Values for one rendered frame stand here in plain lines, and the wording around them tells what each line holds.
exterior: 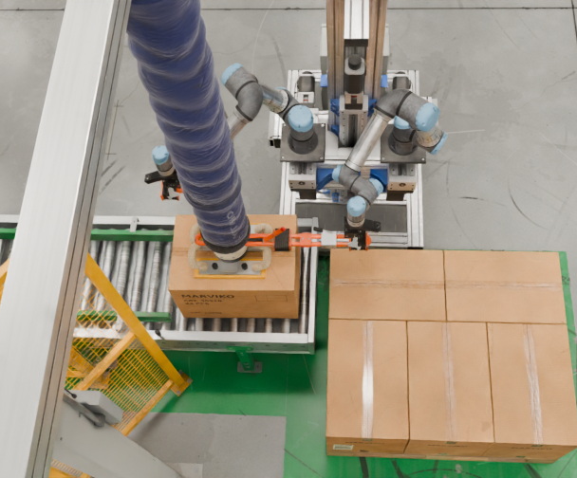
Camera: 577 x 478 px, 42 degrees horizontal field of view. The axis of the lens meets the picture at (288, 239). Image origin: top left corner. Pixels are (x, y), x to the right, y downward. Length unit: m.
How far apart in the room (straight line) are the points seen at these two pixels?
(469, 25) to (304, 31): 1.16
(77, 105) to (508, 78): 4.18
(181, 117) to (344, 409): 1.86
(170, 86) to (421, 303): 2.07
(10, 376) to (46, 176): 0.37
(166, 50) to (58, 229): 0.92
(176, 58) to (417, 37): 3.46
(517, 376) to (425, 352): 0.46
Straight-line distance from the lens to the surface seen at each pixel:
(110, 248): 4.20
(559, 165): 5.08
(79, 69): 1.55
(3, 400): 1.30
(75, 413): 2.56
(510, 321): 3.96
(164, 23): 2.11
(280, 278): 3.52
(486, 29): 5.62
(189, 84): 2.33
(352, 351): 3.82
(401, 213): 4.50
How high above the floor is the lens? 4.21
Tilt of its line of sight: 65 degrees down
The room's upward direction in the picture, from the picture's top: 8 degrees counter-clockwise
